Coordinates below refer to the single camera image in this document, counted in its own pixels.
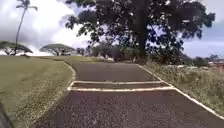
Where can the bushes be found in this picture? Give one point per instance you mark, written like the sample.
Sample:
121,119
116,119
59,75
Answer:
106,52

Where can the white painted cross line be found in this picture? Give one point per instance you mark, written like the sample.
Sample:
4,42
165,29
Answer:
120,89
116,82

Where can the large dark tree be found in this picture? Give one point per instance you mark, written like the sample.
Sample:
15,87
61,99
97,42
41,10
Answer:
141,30

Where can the dark asphalt path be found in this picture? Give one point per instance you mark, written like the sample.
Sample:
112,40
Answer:
126,110

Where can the flat-topped tree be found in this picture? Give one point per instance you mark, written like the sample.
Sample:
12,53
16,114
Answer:
13,45
56,47

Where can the mown grass lawn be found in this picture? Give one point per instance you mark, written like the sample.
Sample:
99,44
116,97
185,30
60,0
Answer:
30,80

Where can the rough grass verge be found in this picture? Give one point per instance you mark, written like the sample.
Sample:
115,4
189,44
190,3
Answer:
200,83

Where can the tall palm tree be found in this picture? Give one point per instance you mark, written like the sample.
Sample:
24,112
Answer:
20,26

